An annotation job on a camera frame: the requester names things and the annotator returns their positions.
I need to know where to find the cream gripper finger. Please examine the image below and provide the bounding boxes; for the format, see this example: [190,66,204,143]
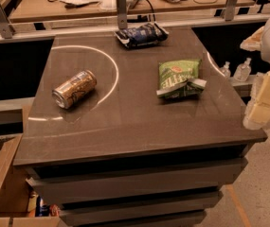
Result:
[243,100,270,130]

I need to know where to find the green jalapeno chip bag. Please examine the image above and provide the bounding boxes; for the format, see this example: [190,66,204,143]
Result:
[156,60,207,99]

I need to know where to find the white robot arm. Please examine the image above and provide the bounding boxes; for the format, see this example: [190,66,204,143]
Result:
[240,18,270,130]

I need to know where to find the dark blue chip bag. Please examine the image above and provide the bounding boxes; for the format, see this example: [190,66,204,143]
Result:
[115,23,169,48]

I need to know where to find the orange soda can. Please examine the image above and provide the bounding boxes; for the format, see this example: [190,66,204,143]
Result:
[52,70,97,109]

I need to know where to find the small clear sanitizer bottle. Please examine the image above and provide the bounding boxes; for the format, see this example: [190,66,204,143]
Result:
[221,61,231,78]

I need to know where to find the grey drawer cabinet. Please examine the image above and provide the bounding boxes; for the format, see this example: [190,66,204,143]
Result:
[14,26,266,227]

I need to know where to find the snack items in box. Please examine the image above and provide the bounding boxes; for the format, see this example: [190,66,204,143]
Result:
[27,191,60,217]

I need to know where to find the wooden background desk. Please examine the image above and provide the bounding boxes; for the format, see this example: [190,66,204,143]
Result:
[8,0,256,24]

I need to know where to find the cardboard box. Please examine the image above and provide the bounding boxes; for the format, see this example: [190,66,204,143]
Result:
[0,135,65,227]

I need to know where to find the right metal bracket post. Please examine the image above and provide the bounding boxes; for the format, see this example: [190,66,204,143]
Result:
[224,0,238,21]

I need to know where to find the middle metal bracket post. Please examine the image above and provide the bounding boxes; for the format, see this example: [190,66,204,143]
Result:
[116,0,127,29]

